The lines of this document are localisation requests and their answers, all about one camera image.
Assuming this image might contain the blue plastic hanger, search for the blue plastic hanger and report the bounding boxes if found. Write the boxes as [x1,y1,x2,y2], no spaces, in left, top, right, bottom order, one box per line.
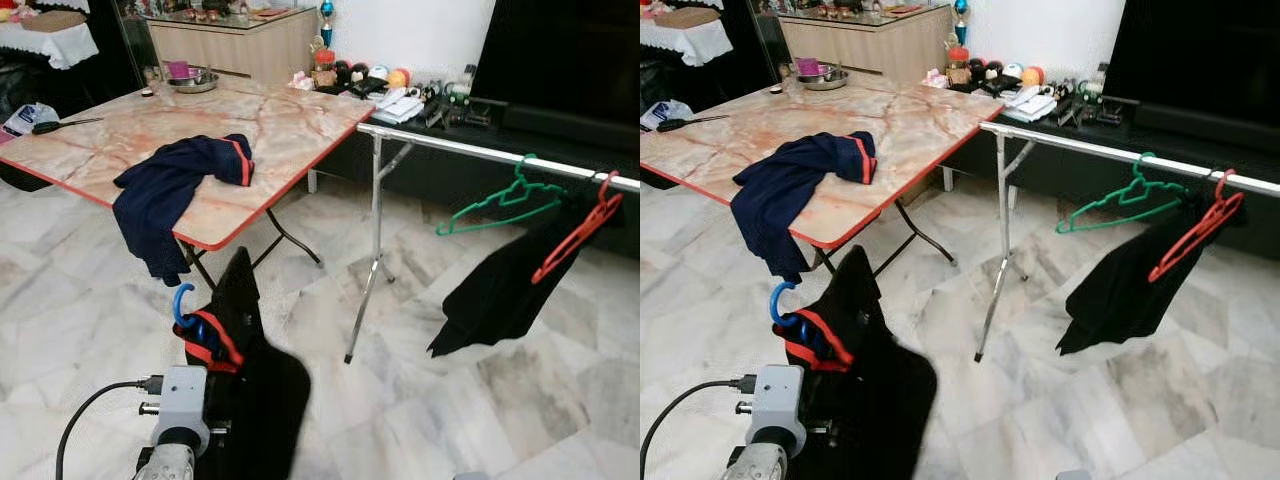
[768,281,813,351]
[172,283,216,351]

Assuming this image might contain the black shirt with red trim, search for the black shirt with red trim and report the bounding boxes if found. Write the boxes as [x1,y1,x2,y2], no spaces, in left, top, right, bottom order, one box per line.
[783,246,939,480]
[183,247,313,480]

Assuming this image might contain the red plastic hanger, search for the red plastic hanger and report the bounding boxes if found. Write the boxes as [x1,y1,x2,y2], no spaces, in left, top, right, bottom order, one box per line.
[531,170,625,286]
[1148,168,1246,284]

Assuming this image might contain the green plastic hanger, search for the green plastic hanger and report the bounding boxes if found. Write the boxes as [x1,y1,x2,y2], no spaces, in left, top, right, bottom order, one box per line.
[1056,152,1189,236]
[436,153,567,238]

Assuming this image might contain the black scissors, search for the black scissors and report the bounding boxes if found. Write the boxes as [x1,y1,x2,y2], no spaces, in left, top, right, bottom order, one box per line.
[31,117,105,136]
[656,115,731,134]

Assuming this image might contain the white plastic bag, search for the white plastic bag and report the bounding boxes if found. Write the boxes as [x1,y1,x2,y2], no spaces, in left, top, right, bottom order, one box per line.
[0,102,59,142]
[640,99,695,133]

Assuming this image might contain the black soundbar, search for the black soundbar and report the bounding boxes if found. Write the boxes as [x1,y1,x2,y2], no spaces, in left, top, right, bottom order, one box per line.
[1133,100,1280,156]
[500,100,641,151]

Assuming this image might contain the black shirt with logo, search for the black shirt with logo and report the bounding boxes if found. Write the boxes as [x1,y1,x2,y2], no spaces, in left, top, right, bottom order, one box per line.
[428,185,613,359]
[1056,185,1236,357]

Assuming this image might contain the navy blue shirt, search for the navy blue shirt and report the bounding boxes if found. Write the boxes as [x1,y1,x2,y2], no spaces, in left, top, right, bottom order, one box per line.
[113,133,255,287]
[731,131,878,284]

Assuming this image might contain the black TV console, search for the black TV console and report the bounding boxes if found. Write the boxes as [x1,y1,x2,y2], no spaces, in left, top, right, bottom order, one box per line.
[310,85,641,261]
[940,85,1280,261]

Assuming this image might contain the white lace tablecloth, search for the white lace tablecloth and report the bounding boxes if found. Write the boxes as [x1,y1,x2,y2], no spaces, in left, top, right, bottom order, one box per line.
[0,0,100,71]
[640,0,734,68]

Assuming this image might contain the black television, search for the black television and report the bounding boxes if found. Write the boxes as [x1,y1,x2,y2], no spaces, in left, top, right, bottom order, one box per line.
[470,0,641,129]
[1103,0,1280,129]

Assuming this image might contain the silver metal clothes rack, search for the silver metal clothes rack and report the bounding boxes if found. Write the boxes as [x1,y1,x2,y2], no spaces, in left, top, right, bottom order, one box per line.
[345,122,641,366]
[975,120,1280,364]

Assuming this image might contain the brown woven basket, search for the brown woven basket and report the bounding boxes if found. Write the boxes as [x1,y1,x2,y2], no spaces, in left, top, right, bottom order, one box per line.
[20,10,89,34]
[655,6,723,31]

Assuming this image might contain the steel bowl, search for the steel bowl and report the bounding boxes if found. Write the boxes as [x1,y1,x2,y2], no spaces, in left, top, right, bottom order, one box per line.
[797,66,851,92]
[165,68,220,95]

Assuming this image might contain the stack of white papers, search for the stack of white papers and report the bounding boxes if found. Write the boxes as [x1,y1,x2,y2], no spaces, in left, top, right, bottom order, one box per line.
[371,87,427,125]
[1001,85,1059,123]

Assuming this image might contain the marble top folding table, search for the marble top folding table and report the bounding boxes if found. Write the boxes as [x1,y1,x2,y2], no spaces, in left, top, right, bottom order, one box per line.
[0,75,376,291]
[640,72,1005,283]

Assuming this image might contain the light wooden cabinet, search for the light wooden cabinet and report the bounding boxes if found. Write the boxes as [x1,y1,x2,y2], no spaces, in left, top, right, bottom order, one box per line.
[145,6,321,87]
[778,4,953,85]

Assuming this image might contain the red lidded jar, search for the red lidded jar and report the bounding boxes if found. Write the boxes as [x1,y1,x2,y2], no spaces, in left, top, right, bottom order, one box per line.
[311,47,339,91]
[945,45,973,89]

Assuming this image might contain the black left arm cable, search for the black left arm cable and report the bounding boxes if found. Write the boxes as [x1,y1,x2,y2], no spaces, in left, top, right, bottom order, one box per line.
[640,377,756,480]
[55,377,161,480]

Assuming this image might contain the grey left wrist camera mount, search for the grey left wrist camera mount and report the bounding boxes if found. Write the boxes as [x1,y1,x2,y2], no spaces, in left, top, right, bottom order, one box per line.
[735,364,807,459]
[140,366,212,457]

